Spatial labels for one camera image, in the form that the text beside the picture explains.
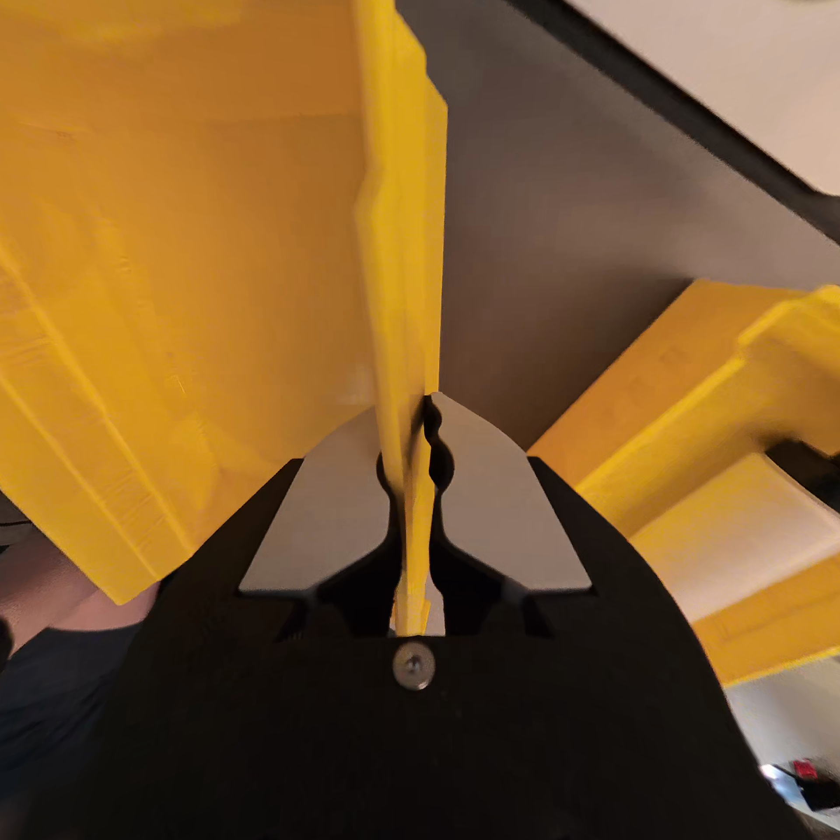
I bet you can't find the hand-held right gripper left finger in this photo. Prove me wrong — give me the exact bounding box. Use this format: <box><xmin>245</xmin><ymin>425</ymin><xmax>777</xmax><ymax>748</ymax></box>
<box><xmin>241</xmin><ymin>407</ymin><xmax>405</xmax><ymax>605</ymax></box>

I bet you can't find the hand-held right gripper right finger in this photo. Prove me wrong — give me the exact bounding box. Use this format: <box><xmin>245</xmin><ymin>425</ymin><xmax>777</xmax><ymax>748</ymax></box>
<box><xmin>427</xmin><ymin>392</ymin><xmax>593</xmax><ymax>602</ymax></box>

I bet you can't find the yellow plastic bin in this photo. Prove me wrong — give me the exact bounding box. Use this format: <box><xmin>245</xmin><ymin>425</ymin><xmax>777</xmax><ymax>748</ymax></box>
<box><xmin>0</xmin><ymin>0</ymin><xmax>448</xmax><ymax>634</ymax></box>
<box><xmin>527</xmin><ymin>277</ymin><xmax>840</xmax><ymax>690</ymax></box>

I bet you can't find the white plastic bottle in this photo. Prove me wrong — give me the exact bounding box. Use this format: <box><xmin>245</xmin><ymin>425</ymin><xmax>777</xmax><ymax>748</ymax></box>
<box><xmin>630</xmin><ymin>451</ymin><xmax>840</xmax><ymax>626</ymax></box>

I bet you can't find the black bottle lid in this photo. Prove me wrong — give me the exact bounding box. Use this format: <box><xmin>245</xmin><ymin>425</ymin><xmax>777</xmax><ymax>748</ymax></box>
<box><xmin>766</xmin><ymin>437</ymin><xmax>840</xmax><ymax>515</ymax></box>

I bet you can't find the person's left forearm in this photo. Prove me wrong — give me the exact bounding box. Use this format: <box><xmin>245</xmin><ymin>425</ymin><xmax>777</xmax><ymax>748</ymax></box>
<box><xmin>0</xmin><ymin>529</ymin><xmax>161</xmax><ymax>657</ymax></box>

